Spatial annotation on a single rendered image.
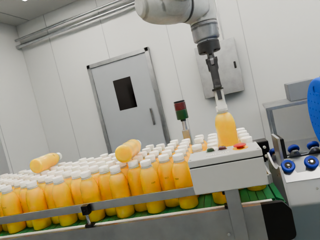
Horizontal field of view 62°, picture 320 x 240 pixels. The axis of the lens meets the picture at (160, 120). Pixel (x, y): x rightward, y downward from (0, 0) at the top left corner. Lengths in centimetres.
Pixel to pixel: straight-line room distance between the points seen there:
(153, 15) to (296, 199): 75
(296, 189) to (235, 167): 34
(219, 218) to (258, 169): 25
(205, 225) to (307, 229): 38
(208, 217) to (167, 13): 65
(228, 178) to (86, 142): 474
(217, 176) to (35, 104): 539
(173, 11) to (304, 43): 375
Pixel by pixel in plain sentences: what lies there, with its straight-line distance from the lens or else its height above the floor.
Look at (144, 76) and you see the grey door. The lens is 464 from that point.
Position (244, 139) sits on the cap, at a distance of 97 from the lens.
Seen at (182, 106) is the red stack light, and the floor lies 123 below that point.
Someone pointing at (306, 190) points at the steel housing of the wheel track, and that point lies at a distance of 104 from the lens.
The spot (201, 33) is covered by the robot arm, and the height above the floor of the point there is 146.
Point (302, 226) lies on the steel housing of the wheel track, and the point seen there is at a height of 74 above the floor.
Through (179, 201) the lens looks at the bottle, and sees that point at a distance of 96.
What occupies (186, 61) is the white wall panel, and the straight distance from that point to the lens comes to 448.
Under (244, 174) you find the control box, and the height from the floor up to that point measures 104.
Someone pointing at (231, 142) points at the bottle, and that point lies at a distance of 92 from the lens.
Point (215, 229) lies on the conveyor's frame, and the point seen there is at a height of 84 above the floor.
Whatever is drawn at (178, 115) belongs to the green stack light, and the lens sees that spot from 141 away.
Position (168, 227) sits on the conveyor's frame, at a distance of 96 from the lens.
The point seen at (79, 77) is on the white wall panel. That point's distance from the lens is 531.
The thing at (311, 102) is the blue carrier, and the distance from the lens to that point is 121.
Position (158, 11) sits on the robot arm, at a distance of 80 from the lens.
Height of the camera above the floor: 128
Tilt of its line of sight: 4 degrees down
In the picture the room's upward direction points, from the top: 13 degrees counter-clockwise
